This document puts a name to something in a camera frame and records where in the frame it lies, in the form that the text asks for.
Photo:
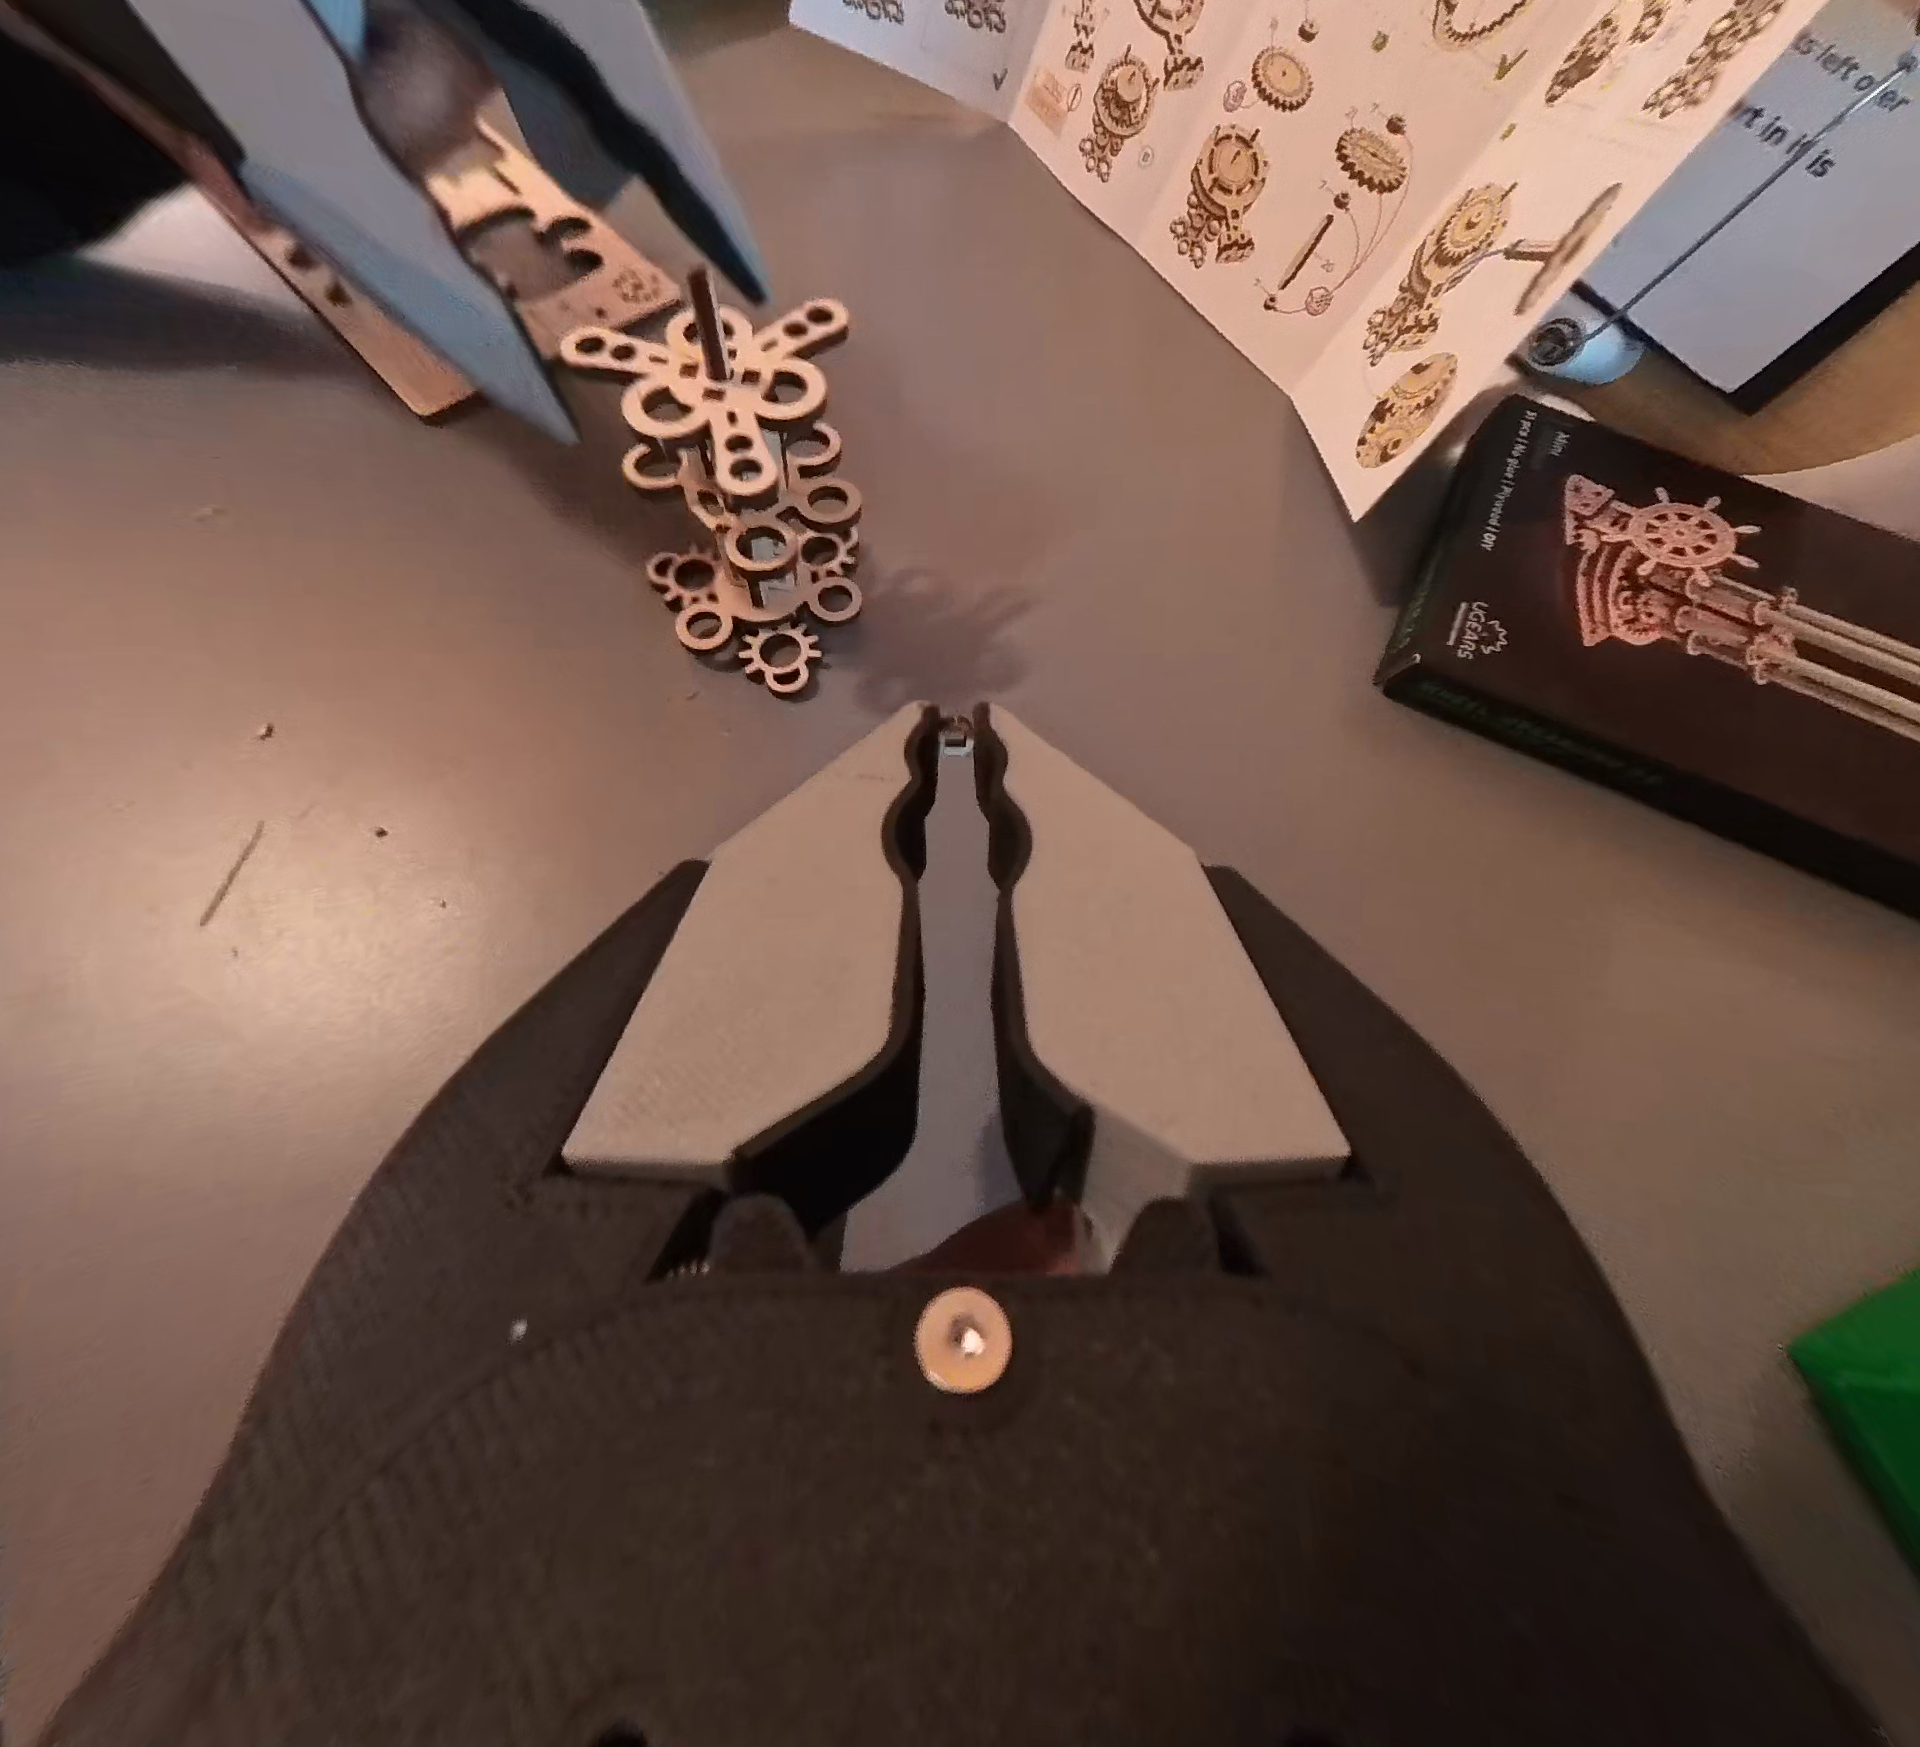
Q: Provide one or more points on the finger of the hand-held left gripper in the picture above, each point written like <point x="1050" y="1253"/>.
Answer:
<point x="600" y="6"/>
<point x="300" y="126"/>

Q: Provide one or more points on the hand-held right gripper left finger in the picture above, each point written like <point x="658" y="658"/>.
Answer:
<point x="721" y="1012"/>

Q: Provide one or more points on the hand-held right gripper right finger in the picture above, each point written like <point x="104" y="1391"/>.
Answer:
<point x="1155" y="1012"/>

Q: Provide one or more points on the laser-cut wooden part sheet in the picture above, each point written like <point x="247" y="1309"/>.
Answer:
<point x="579" y="254"/>

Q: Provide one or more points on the small wooden part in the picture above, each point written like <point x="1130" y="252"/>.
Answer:
<point x="956" y="732"/>

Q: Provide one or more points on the wooden model assembly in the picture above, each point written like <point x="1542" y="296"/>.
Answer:
<point x="734" y="426"/>

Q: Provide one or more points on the black model kit box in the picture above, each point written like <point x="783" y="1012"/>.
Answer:
<point x="1681" y="638"/>

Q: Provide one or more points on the thin wooden splinter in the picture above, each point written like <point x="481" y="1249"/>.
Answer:
<point x="233" y="872"/>

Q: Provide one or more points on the folded instruction leaflet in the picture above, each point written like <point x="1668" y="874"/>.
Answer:
<point x="1201" y="52"/>

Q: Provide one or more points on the green plastic block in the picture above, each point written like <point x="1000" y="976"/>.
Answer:
<point x="1869" y="1401"/>

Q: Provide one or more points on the round wooden board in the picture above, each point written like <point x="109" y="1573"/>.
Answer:
<point x="1845" y="444"/>

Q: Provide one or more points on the black framed display screen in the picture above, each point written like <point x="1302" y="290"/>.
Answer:
<point x="1771" y="246"/>

